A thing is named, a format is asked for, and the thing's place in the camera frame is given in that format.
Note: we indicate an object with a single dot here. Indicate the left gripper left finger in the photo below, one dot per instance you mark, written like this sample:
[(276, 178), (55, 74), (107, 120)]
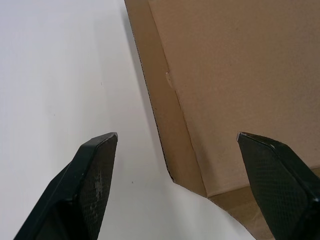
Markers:
[(82, 190)]

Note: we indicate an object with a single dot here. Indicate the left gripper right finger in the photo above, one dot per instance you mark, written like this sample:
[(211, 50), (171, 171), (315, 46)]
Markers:
[(280, 185)]

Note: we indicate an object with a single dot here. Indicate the brown cardboard pizza box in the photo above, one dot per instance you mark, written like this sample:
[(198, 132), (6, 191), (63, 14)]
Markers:
[(225, 87)]

